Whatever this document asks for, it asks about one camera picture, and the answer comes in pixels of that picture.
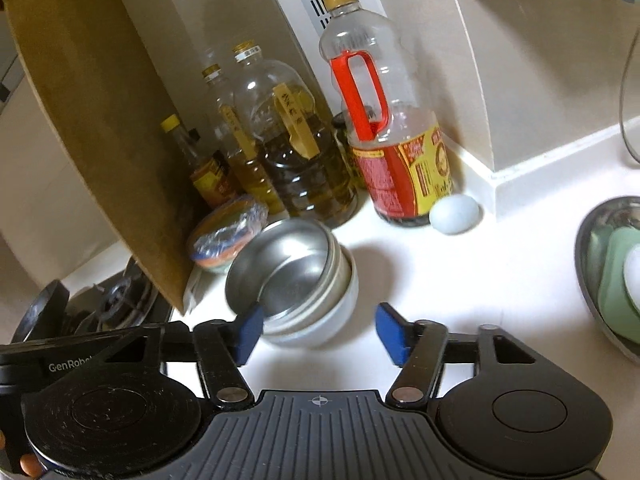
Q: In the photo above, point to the dark glass jar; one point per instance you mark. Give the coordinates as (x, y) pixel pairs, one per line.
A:
(345, 150)

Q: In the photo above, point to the large dark oil bottle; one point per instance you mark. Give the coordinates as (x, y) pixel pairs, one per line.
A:
(300, 170)

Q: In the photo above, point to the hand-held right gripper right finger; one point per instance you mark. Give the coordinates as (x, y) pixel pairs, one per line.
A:
(389, 332)

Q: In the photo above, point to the small yellow capped bottle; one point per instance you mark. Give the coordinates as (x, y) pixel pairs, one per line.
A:
(210, 175)

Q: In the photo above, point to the person's left hand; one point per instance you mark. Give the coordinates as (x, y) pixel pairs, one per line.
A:
(29, 465)

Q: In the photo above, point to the pale blue egg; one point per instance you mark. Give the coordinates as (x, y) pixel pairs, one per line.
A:
(454, 215)

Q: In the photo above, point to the plastic-wrapped small bowl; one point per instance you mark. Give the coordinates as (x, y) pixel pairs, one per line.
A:
(225, 235)

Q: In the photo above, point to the black gas stove burner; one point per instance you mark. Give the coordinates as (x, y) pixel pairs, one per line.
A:
(120, 295)

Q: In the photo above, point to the slim yellow oil bottle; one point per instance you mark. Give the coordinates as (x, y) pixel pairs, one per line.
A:
(247, 170)

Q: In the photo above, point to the green square plate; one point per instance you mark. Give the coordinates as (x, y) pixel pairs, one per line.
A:
(612, 280)

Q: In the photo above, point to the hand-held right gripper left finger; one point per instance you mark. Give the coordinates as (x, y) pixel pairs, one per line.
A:
(250, 332)

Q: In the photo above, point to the large steel bowl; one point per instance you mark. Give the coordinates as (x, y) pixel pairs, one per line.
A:
(345, 265)

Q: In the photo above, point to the white vented panel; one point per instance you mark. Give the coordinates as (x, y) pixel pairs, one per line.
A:
(310, 0)

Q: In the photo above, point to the wooden cutting board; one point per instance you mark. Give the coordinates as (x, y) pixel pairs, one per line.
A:
(100, 110)

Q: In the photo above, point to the small steel bowl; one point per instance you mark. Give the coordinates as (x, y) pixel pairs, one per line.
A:
(285, 270)

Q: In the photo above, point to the steel basin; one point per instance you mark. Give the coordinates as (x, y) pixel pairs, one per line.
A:
(585, 260)

